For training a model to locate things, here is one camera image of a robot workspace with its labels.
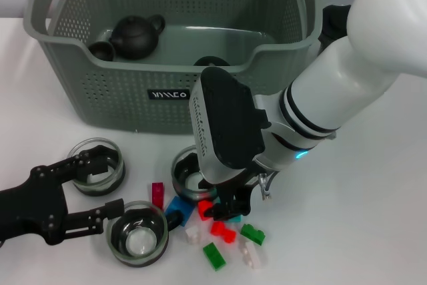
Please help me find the small clear white brick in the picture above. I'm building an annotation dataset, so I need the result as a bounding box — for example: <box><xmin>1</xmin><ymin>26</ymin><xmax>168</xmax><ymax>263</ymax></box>
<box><xmin>185</xmin><ymin>225</ymin><xmax>203</xmax><ymax>244</ymax></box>

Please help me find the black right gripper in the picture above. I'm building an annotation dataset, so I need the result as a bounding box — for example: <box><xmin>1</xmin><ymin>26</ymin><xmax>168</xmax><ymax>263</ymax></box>
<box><xmin>198</xmin><ymin>164</ymin><xmax>265</xmax><ymax>221</ymax></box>

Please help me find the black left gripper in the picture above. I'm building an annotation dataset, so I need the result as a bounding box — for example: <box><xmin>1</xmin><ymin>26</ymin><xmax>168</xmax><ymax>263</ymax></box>
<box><xmin>0</xmin><ymin>144</ymin><xmax>125</xmax><ymax>246</ymax></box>

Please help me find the glass pitcher black handle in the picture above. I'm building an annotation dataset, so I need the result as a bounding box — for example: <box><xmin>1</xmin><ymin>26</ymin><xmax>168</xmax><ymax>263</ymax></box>
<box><xmin>318</xmin><ymin>3</ymin><xmax>353</xmax><ymax>55</ymax></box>

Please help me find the bright red stepped brick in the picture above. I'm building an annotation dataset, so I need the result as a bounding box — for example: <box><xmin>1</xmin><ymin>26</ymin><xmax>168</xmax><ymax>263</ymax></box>
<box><xmin>209</xmin><ymin>220</ymin><xmax>237</xmax><ymax>244</ymax></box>

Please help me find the teal square flat brick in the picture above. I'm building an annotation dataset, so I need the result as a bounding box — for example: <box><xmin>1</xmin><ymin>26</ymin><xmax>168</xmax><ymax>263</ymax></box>
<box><xmin>213</xmin><ymin>198</ymin><xmax>242</xmax><ymax>223</ymax></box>

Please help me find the small black clay teacup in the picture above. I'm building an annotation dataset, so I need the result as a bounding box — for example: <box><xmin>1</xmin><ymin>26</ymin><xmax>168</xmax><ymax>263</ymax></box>
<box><xmin>87</xmin><ymin>41</ymin><xmax>117</xmax><ymax>63</ymax></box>

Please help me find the glass teacup black holder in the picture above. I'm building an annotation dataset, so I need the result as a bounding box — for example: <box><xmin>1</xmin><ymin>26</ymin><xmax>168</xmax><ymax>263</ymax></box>
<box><xmin>66</xmin><ymin>137</ymin><xmax>126</xmax><ymax>196</ymax></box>
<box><xmin>193</xmin><ymin>54</ymin><xmax>231</xmax><ymax>67</ymax></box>
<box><xmin>171</xmin><ymin>146</ymin><xmax>218</xmax><ymax>203</ymax></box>
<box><xmin>105</xmin><ymin>200</ymin><xmax>183</xmax><ymax>268</ymax></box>

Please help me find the blue square brick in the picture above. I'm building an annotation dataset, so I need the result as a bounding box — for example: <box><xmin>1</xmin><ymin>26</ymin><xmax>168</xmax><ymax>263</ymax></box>
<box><xmin>165</xmin><ymin>196</ymin><xmax>195</xmax><ymax>226</ymax></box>

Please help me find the bright red sloped brick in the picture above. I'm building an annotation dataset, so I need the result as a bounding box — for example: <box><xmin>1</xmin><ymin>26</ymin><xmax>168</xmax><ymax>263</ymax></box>
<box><xmin>197</xmin><ymin>200</ymin><xmax>215</xmax><ymax>221</ymax></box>

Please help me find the dark red long brick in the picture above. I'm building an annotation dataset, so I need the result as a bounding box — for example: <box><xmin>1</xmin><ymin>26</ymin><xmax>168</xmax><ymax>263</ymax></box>
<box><xmin>151</xmin><ymin>182</ymin><xmax>166</xmax><ymax>212</ymax></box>

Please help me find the dark green brick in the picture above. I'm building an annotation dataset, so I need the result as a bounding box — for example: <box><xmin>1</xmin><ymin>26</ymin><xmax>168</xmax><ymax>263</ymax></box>
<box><xmin>240</xmin><ymin>223</ymin><xmax>267</xmax><ymax>245</ymax></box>

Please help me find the grey perforated storage bin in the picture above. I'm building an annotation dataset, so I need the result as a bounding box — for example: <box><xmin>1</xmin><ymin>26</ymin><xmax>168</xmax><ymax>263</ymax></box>
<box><xmin>22</xmin><ymin>0</ymin><xmax>323</xmax><ymax>135</ymax></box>

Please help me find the light green brick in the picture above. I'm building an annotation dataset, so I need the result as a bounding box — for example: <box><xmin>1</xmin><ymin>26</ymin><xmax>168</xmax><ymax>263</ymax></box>
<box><xmin>202</xmin><ymin>242</ymin><xmax>226</xmax><ymax>271</ymax></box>

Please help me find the large clear white brick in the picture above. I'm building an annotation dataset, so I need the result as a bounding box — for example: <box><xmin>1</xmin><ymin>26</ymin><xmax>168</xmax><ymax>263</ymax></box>
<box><xmin>238</xmin><ymin>240</ymin><xmax>268</xmax><ymax>270</ymax></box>

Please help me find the black clay teapot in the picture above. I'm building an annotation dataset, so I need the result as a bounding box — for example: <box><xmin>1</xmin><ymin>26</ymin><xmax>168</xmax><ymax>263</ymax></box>
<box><xmin>109</xmin><ymin>14</ymin><xmax>166</xmax><ymax>61</ymax></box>

